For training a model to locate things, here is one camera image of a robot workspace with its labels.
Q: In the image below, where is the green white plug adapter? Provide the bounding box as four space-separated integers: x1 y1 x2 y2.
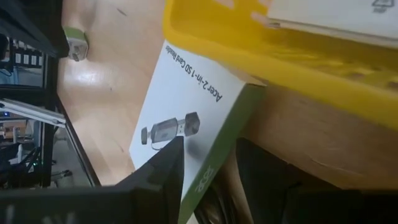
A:
63 26 90 62

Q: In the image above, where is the white card reader box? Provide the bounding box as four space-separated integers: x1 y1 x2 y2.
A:
129 39 267 224
266 0 398 50

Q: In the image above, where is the silver bracket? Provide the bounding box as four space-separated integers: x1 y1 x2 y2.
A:
0 98 67 128

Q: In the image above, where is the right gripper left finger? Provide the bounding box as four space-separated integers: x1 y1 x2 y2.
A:
0 136 185 224

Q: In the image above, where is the yellow plastic basket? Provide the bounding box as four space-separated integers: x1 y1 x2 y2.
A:
163 0 398 131

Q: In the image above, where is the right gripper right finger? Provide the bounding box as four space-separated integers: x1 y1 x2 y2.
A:
238 138 398 224

